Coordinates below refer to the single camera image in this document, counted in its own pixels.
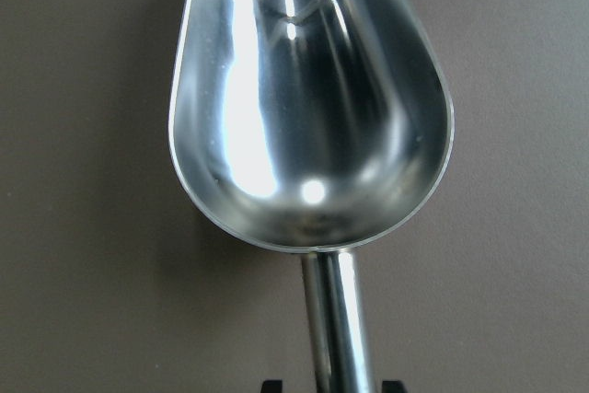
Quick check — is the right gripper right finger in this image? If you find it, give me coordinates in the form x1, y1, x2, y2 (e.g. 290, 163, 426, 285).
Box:
381, 379, 408, 393

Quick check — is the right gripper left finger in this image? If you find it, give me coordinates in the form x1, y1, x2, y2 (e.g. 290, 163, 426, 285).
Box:
260, 379, 283, 393

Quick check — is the silver metal ice scoop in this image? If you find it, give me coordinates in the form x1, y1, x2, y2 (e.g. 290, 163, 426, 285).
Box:
168, 0, 455, 392

